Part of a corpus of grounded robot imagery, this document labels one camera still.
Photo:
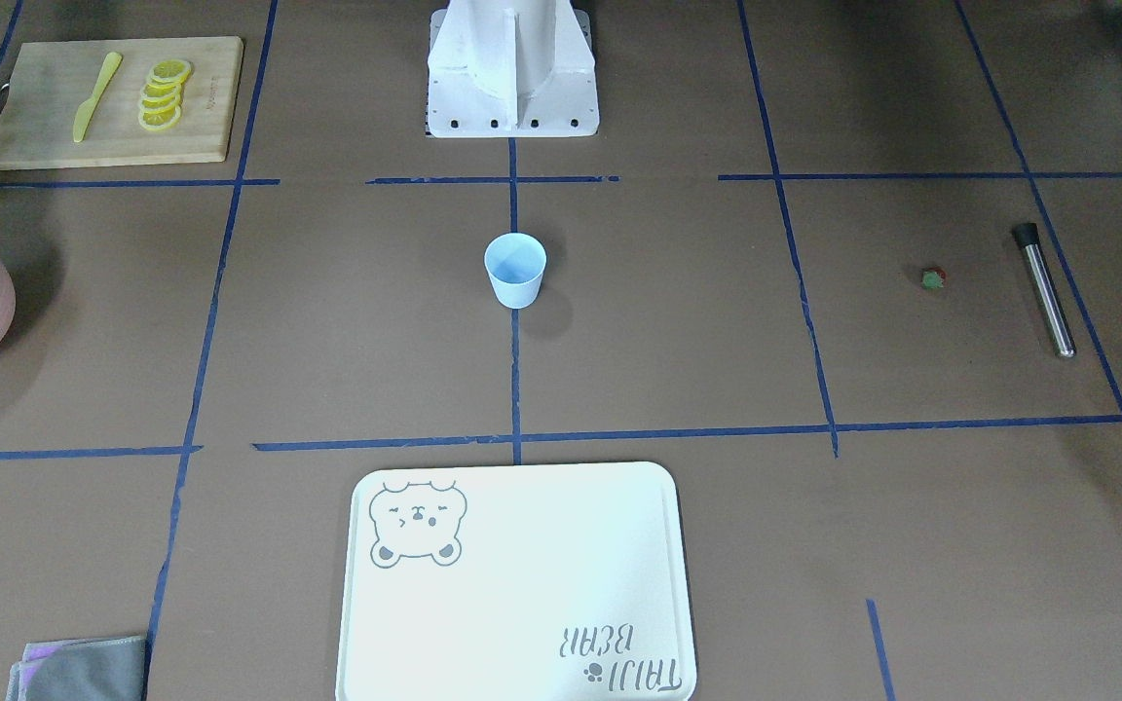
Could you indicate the light blue cup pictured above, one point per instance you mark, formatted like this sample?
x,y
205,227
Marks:
x,y
515,264

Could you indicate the cream bear tray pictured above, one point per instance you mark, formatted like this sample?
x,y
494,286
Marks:
x,y
516,582

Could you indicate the red strawberry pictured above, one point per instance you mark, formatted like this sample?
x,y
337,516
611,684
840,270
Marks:
x,y
933,279

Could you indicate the lemon slices row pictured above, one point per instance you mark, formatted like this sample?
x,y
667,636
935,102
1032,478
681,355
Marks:
x,y
160,104

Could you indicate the steel muddler black tip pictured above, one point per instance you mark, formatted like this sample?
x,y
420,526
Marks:
x,y
1027,239

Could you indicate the wooden cutting board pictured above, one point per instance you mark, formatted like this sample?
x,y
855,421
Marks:
x,y
49,81

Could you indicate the yellow plastic knife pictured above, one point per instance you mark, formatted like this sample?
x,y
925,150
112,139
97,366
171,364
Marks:
x,y
85,111

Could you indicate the grey folded cloth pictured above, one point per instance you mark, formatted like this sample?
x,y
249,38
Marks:
x,y
80,669

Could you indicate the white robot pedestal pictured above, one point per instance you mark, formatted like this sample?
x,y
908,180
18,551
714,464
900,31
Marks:
x,y
511,69

